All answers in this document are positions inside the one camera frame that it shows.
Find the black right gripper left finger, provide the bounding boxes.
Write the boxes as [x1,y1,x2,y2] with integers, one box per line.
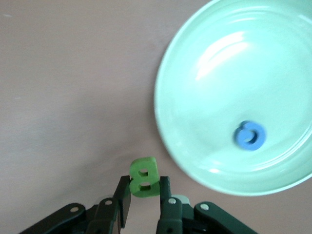
[20,175,134,234]

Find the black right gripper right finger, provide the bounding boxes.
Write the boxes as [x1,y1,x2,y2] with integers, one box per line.
[156,176,261,234]

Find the green letter B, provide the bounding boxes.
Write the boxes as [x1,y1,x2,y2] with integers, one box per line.
[128,156,160,198]

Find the blue letter G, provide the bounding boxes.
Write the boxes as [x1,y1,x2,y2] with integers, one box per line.
[233,120,266,152]

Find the brown table cover sheet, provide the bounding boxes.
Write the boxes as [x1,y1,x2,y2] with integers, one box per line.
[0,0,312,234]

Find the light green plate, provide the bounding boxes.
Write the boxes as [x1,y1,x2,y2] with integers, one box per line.
[154,0,312,197]

